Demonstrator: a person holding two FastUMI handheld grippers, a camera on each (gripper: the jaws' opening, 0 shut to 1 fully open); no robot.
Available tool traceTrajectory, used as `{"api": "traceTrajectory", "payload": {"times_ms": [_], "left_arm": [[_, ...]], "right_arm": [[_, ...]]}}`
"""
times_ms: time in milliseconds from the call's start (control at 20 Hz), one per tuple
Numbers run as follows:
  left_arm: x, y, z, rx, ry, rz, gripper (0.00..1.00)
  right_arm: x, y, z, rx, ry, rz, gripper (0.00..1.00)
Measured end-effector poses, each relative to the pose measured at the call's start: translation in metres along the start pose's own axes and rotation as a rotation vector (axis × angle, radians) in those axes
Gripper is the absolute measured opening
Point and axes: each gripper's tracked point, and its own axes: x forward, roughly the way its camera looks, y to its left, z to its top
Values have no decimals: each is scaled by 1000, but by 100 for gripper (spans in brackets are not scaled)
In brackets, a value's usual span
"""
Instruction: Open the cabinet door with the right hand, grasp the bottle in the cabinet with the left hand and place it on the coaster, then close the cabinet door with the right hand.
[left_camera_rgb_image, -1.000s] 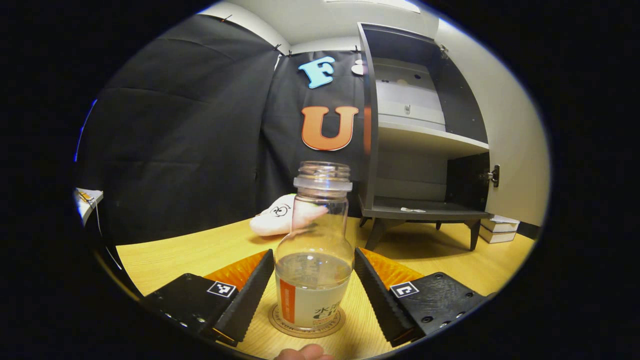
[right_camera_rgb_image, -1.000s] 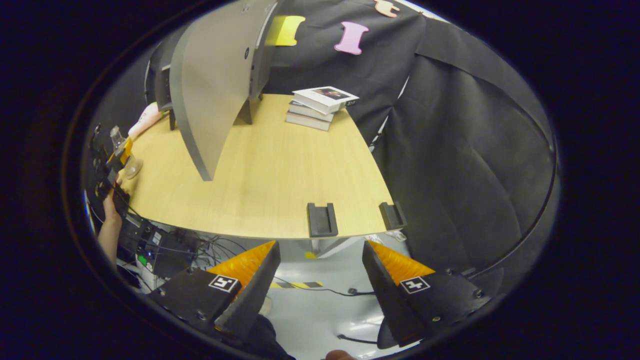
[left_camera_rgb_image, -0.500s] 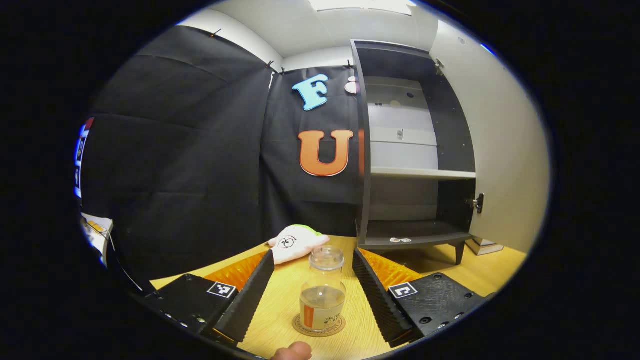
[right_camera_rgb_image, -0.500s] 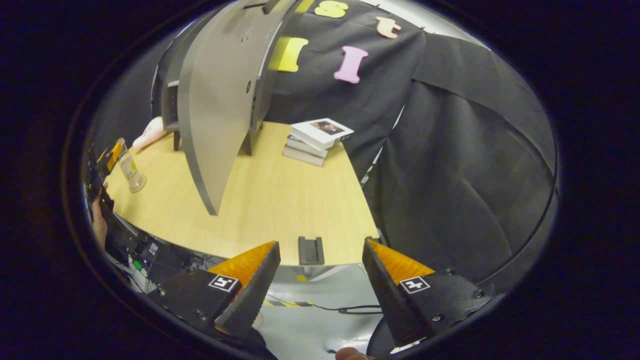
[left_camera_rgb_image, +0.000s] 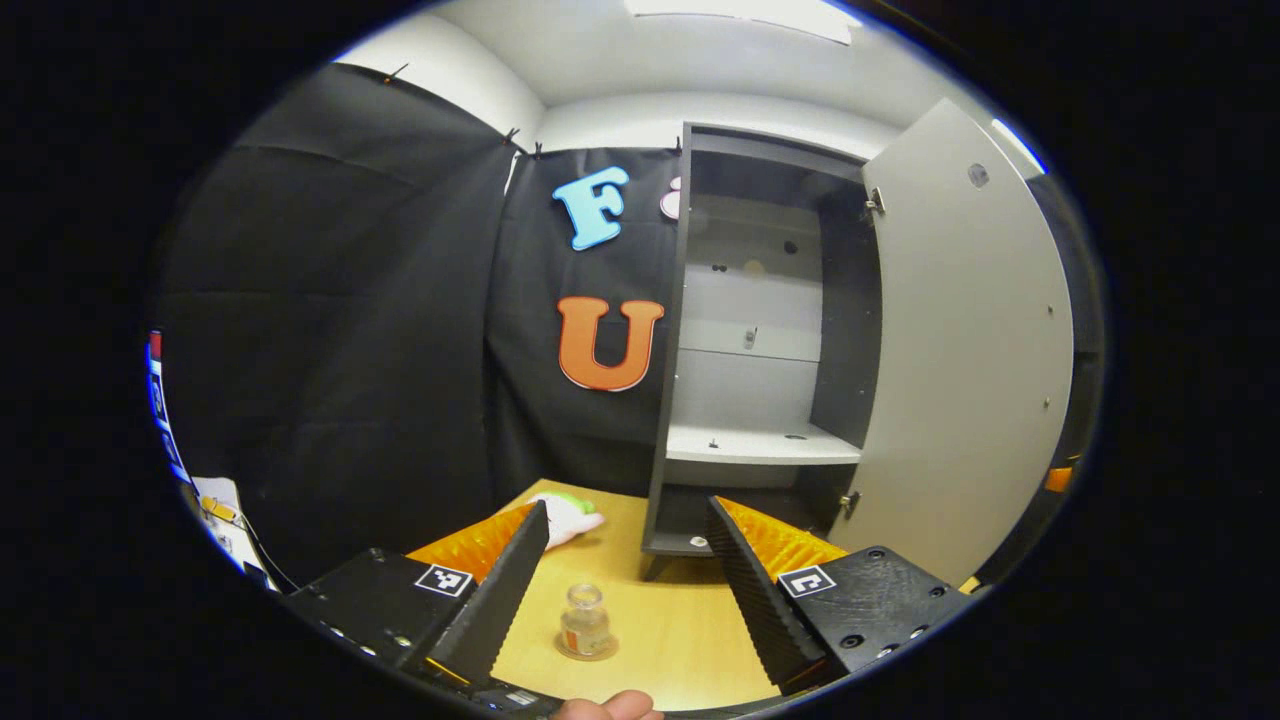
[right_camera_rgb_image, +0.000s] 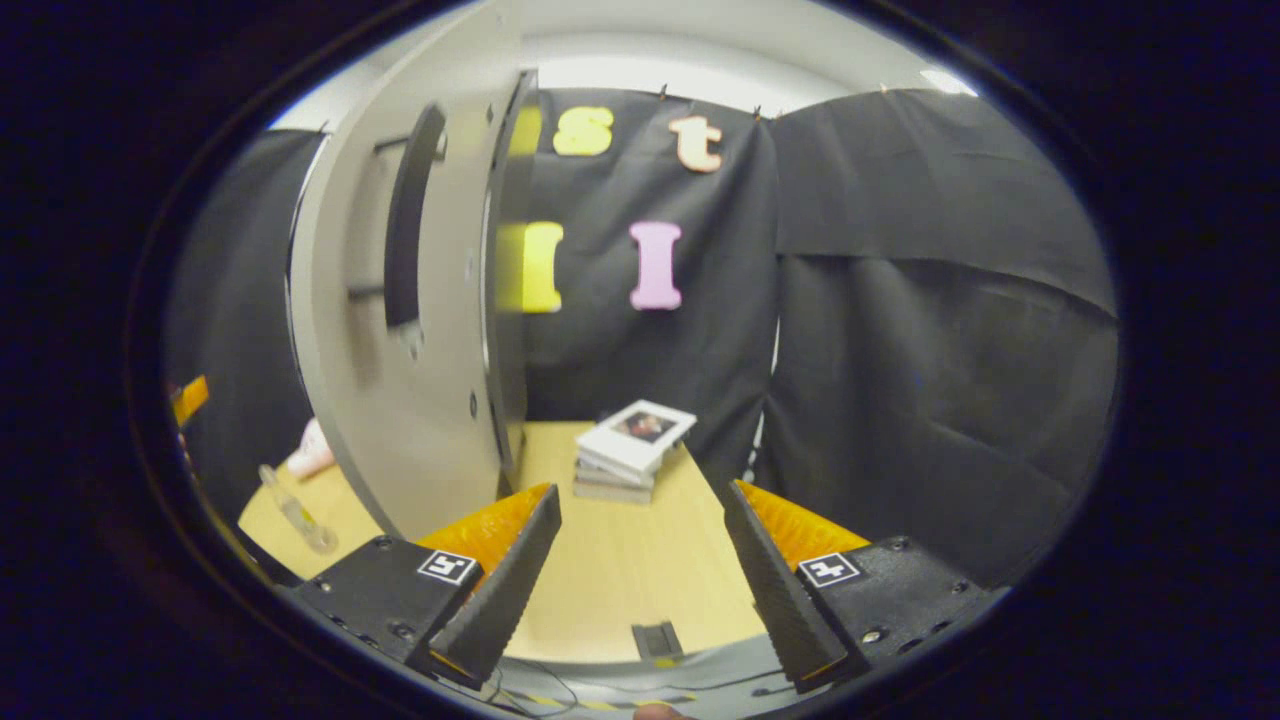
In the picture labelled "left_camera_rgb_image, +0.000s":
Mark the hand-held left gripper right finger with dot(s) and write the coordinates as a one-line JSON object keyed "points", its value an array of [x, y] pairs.
{"points": [[765, 600]]}

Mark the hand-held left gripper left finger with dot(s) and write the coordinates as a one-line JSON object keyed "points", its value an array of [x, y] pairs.
{"points": [[500, 600]]}

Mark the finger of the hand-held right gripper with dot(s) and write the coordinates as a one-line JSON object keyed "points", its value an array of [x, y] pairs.
{"points": [[1060, 479]]}

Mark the clear bottle with yellow label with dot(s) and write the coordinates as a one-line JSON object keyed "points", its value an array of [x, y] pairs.
{"points": [[585, 620]]}

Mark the beige cabinet door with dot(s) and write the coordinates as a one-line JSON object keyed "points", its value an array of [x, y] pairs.
{"points": [[960, 350]]}

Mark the dark grey cabinet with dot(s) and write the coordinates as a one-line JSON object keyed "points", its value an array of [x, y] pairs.
{"points": [[750, 390]]}

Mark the metal door hinge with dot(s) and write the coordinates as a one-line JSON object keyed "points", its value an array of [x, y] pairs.
{"points": [[875, 200], [850, 503]]}

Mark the white green toy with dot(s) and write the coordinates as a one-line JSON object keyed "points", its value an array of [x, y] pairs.
{"points": [[575, 520]]}

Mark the white paper sheet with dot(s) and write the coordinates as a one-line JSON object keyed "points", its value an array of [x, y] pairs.
{"points": [[222, 520]]}

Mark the small ceiling light panel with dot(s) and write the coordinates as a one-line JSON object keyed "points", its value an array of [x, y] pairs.
{"points": [[1018, 145]]}

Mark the blue white printed panel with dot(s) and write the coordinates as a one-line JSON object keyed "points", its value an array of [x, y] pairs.
{"points": [[160, 390]]}

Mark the large ceiling light panel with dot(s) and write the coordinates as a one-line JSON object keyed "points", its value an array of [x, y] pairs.
{"points": [[745, 15]]}

